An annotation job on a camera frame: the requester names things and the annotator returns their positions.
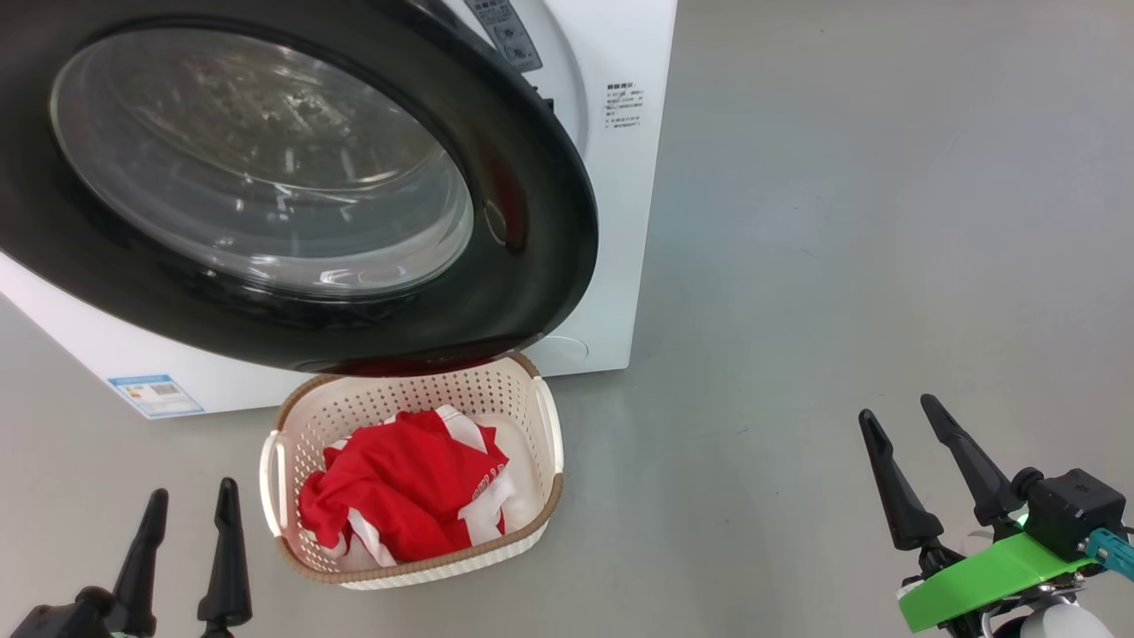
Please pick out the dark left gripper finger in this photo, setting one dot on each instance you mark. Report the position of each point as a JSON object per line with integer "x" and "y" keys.
{"x": 227, "y": 567}
{"x": 142, "y": 567}

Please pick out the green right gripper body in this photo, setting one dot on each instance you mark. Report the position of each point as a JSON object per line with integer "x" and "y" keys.
{"x": 974, "y": 580}

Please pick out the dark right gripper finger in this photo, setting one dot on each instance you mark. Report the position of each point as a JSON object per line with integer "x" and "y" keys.
{"x": 974, "y": 470}
{"x": 899, "y": 501}

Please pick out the red garment with white stripes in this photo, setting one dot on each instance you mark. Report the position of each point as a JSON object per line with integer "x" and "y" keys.
{"x": 407, "y": 478}

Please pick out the black washing machine door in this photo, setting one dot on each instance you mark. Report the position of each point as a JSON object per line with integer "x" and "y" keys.
{"x": 532, "y": 177}

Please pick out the cream laundry basket brown rim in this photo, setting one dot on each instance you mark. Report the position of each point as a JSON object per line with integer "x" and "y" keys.
{"x": 399, "y": 394}

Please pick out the white front-load washing machine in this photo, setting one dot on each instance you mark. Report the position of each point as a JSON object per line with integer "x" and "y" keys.
{"x": 620, "y": 221}

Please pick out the blue energy label sticker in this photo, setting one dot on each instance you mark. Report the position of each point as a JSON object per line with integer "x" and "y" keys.
{"x": 156, "y": 396}

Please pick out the printed text label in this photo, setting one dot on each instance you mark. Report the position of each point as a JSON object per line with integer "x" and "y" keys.
{"x": 625, "y": 106}

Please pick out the grey warning label sticker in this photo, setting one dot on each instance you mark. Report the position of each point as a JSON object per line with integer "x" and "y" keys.
{"x": 505, "y": 35}

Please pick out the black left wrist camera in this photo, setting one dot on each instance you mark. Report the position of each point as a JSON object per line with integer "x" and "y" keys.
{"x": 58, "y": 620}

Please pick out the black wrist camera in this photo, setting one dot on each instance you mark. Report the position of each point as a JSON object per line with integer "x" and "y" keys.
{"x": 58, "y": 620}
{"x": 1072, "y": 509}

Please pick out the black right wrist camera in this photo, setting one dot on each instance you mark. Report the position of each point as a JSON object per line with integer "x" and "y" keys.
{"x": 1072, "y": 509}

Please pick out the teal right camera connector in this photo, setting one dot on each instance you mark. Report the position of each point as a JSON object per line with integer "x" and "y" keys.
{"x": 1112, "y": 551}

